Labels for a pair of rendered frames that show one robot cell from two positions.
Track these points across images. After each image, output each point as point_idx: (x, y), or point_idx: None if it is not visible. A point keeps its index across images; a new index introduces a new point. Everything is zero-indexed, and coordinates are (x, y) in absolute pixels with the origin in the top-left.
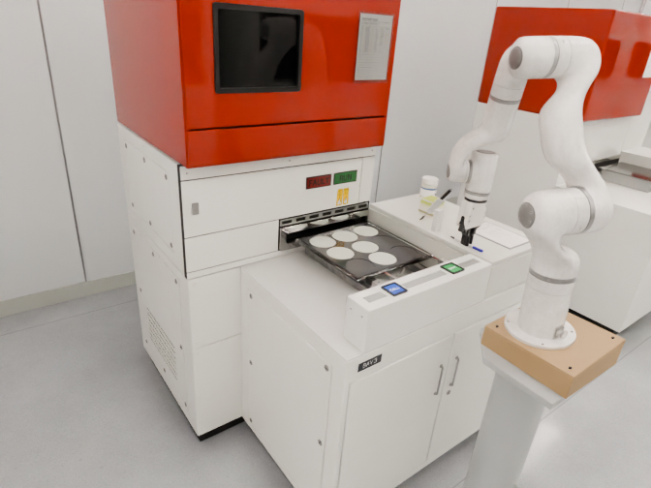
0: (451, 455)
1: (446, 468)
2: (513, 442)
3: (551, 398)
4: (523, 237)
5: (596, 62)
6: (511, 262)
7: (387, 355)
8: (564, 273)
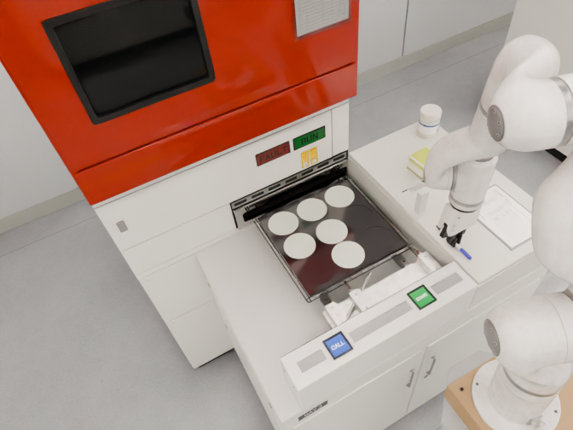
0: (439, 393)
1: (431, 408)
2: None
3: None
4: None
5: None
6: (508, 270)
7: (336, 397)
8: (542, 391)
